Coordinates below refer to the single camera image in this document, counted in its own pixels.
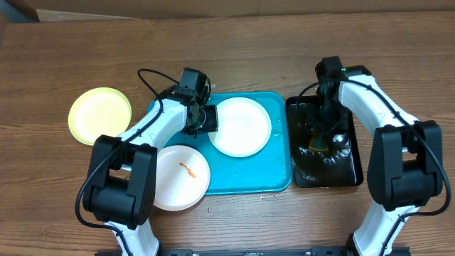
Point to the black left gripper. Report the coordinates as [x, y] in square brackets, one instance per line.
[212, 124]

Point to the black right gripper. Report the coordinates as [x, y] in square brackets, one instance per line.
[316, 121]

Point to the green yellow sponge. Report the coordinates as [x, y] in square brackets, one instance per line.
[317, 142]

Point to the white plate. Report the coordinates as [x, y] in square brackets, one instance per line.
[244, 127]

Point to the pink plate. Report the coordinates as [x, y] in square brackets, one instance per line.
[182, 178]

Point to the yellow plate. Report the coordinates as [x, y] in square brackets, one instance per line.
[99, 111]

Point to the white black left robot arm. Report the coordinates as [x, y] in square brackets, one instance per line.
[119, 191]

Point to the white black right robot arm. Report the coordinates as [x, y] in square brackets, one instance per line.
[405, 177]

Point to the black metal tray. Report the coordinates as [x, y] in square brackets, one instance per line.
[340, 165]

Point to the cardboard sheet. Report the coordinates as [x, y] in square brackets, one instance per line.
[225, 8]

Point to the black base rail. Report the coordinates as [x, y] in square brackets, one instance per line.
[314, 251]

